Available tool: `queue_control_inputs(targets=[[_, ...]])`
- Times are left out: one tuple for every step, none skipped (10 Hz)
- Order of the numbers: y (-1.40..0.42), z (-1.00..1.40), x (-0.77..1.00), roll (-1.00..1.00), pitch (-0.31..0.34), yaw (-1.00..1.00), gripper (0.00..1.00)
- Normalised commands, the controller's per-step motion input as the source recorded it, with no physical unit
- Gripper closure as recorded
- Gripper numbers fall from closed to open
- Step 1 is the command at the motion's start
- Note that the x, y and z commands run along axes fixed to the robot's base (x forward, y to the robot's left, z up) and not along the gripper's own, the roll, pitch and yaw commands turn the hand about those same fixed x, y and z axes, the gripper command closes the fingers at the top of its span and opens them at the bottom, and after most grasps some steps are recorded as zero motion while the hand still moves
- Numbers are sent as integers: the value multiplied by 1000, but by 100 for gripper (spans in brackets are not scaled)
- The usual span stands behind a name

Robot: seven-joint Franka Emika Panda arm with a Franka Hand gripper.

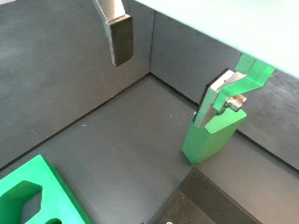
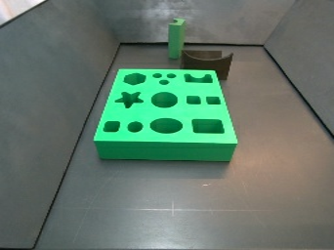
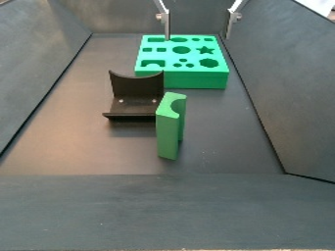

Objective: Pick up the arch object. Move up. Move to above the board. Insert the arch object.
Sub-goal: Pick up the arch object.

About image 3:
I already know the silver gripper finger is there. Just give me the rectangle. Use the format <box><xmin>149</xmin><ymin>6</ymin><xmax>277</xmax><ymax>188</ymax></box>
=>
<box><xmin>225</xmin><ymin>0</ymin><xmax>241</xmax><ymax>38</ymax></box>
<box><xmin>153</xmin><ymin>0</ymin><xmax>169</xmax><ymax>40</ymax></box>

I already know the green arch block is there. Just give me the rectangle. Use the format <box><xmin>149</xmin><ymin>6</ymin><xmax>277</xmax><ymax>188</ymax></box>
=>
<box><xmin>156</xmin><ymin>92</ymin><xmax>186</xmax><ymax>160</ymax></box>

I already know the green shape sorter board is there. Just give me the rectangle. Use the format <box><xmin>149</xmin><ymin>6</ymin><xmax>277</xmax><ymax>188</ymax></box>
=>
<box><xmin>134</xmin><ymin>35</ymin><xmax>229</xmax><ymax>89</ymax></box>

